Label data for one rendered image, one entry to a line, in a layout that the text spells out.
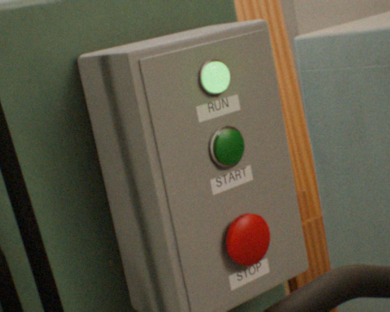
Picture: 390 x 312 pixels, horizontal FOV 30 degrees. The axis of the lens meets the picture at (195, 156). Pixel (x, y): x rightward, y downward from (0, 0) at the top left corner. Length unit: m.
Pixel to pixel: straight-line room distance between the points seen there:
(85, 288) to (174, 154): 0.11
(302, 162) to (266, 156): 2.00
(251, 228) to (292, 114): 2.00
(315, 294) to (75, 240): 0.17
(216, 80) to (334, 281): 0.18
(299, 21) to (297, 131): 0.46
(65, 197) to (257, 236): 0.11
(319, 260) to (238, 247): 1.89
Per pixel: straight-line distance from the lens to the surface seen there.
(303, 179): 2.44
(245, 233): 0.42
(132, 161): 0.41
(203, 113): 0.41
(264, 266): 0.45
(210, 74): 0.40
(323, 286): 0.51
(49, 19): 0.43
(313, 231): 2.28
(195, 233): 0.41
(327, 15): 2.80
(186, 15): 0.48
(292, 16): 2.69
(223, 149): 0.41
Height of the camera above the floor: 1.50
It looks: 12 degrees down
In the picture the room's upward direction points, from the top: 11 degrees counter-clockwise
